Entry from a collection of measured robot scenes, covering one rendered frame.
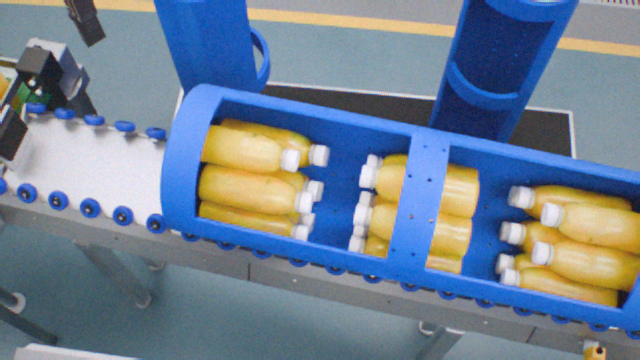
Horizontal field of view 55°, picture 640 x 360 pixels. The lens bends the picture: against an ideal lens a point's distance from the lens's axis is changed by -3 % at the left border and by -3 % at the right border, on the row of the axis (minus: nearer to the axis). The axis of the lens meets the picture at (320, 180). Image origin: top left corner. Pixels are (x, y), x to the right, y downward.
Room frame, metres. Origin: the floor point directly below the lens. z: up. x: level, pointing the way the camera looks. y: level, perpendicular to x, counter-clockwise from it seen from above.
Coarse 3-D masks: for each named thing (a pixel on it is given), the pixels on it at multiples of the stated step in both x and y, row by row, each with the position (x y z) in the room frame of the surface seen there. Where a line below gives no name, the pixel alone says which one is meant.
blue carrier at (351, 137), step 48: (192, 96) 0.62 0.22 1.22; (240, 96) 0.63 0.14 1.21; (192, 144) 0.52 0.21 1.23; (336, 144) 0.63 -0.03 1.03; (384, 144) 0.61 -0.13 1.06; (432, 144) 0.52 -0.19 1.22; (480, 144) 0.53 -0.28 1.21; (192, 192) 0.45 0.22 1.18; (336, 192) 0.55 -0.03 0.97; (432, 192) 0.43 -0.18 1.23; (480, 192) 0.53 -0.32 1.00; (624, 192) 0.50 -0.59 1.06; (240, 240) 0.40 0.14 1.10; (288, 240) 0.38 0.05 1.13; (336, 240) 0.45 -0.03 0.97; (480, 240) 0.45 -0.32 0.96; (432, 288) 0.32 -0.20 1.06; (480, 288) 0.30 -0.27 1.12
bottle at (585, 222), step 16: (560, 208) 0.42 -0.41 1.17; (576, 208) 0.42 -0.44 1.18; (592, 208) 0.42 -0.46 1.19; (608, 208) 0.42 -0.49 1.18; (560, 224) 0.40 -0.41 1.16; (576, 224) 0.39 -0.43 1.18; (592, 224) 0.39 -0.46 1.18; (608, 224) 0.39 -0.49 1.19; (624, 224) 0.38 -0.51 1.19; (576, 240) 0.37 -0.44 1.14; (592, 240) 0.37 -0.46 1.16; (608, 240) 0.36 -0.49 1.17; (624, 240) 0.36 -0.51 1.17
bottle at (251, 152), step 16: (224, 128) 0.58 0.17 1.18; (208, 144) 0.55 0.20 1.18; (224, 144) 0.54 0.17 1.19; (240, 144) 0.54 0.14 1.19; (256, 144) 0.54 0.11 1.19; (272, 144) 0.54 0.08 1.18; (208, 160) 0.53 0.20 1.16; (224, 160) 0.52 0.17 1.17; (240, 160) 0.52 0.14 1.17; (256, 160) 0.52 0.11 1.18; (272, 160) 0.52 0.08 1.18
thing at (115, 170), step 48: (48, 144) 0.70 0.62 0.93; (96, 144) 0.69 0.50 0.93; (144, 144) 0.69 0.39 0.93; (48, 192) 0.58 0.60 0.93; (96, 192) 0.57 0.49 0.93; (144, 192) 0.57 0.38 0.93; (96, 240) 0.49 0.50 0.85; (144, 240) 0.48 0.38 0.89; (288, 288) 0.38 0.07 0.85; (336, 288) 0.37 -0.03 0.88; (528, 336) 0.27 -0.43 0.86; (576, 336) 0.26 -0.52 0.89
